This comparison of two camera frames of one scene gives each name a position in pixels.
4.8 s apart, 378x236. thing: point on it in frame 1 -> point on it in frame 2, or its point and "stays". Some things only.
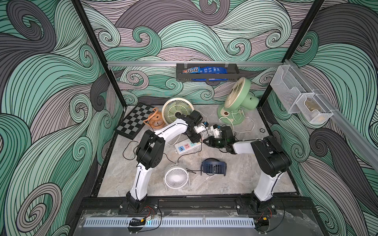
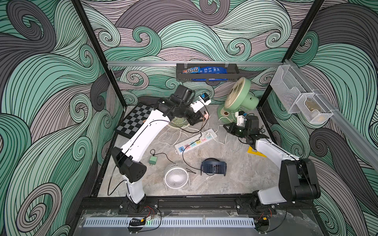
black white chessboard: x=133 y=123 stays
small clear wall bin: x=314 y=108 stays
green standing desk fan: x=238 y=100 stays
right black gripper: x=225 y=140 -> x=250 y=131
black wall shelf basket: x=233 y=72 stays
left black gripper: x=197 y=138 -> x=195 y=119
